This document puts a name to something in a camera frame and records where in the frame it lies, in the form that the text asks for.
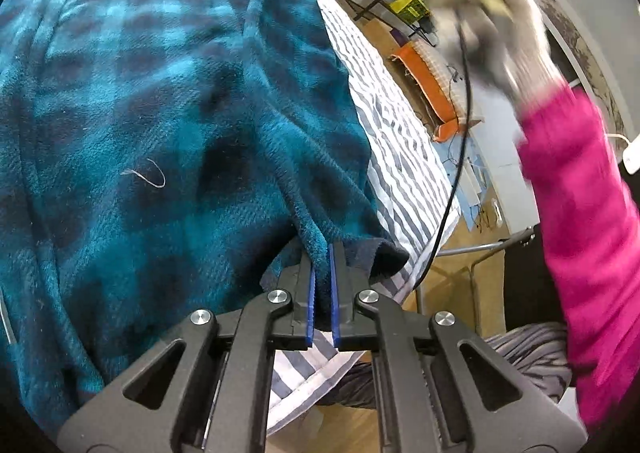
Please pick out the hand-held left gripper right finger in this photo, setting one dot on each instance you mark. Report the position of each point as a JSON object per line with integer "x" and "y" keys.
{"x": 334, "y": 303}

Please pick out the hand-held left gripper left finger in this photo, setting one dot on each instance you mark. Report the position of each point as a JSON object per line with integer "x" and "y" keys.
{"x": 310, "y": 303}

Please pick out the teal plaid fleece jacket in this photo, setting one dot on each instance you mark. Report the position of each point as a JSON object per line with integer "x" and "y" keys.
{"x": 150, "y": 108}

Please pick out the person's right forearm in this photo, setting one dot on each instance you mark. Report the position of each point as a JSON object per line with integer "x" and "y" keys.
{"x": 590, "y": 233}

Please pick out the person's right hand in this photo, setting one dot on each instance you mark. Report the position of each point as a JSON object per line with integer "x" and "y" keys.
{"x": 525, "y": 33}

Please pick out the yellow box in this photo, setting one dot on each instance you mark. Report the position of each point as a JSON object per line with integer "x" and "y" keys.
{"x": 407, "y": 5}

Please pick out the orange covered mattress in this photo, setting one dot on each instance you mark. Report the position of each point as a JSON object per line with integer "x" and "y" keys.
{"x": 430, "y": 88}

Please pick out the grey striped quilt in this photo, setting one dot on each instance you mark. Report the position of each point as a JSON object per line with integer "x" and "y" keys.
{"x": 400, "y": 158}

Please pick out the blue floor mat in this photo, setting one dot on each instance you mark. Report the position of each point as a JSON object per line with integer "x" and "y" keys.
{"x": 475, "y": 205}

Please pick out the grey striped cloth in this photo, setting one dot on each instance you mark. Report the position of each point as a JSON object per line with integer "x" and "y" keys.
{"x": 530, "y": 358}

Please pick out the white power adapter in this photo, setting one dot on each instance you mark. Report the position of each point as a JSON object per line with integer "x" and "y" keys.
{"x": 632, "y": 155}

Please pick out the metal chair frame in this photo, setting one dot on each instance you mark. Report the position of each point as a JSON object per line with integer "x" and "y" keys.
{"x": 480, "y": 248}

